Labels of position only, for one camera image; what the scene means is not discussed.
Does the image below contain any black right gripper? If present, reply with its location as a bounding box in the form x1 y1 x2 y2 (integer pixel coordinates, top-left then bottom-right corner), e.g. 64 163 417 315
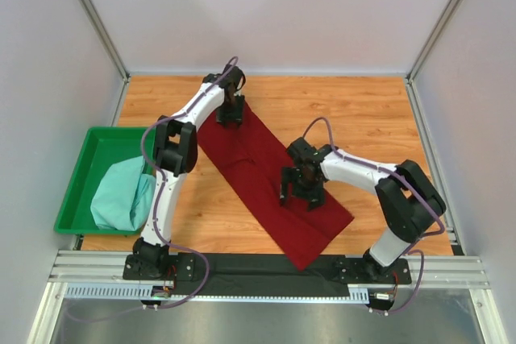
280 166 324 211

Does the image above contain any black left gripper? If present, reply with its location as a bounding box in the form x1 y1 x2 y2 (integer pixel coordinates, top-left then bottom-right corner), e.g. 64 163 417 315
214 94 244 128

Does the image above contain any dark red t-shirt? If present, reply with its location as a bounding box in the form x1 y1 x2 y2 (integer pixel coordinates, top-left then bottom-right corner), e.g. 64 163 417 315
198 106 353 270

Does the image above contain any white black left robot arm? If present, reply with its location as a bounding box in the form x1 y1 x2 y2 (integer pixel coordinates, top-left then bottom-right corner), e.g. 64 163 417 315
123 58 246 280

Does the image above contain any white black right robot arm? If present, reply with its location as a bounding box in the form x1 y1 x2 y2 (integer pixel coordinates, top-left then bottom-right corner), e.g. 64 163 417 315
280 137 447 283

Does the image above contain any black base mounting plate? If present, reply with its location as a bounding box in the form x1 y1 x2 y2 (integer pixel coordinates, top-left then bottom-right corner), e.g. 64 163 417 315
125 253 412 296

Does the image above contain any green plastic tray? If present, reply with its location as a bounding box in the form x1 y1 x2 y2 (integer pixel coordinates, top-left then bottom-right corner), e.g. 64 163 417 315
55 126 152 235

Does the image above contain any light teal t-shirt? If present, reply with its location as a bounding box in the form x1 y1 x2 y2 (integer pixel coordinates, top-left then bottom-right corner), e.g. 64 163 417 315
90 156 156 231

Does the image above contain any slotted white cable duct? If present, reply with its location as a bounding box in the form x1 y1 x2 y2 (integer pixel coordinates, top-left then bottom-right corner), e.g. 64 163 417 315
63 283 369 305

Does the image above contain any right aluminium corner post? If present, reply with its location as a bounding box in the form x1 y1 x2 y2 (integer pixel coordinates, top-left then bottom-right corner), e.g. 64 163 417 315
406 0 489 83

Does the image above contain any aluminium corner post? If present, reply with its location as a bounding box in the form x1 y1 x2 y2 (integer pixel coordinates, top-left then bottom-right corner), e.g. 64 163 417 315
55 0 131 83
406 0 489 83

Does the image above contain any left aluminium corner post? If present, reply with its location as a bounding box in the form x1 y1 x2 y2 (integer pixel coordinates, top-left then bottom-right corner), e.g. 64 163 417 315
55 0 131 83

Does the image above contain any aluminium frame rail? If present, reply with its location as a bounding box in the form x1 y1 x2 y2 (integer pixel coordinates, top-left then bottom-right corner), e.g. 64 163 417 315
48 250 134 284

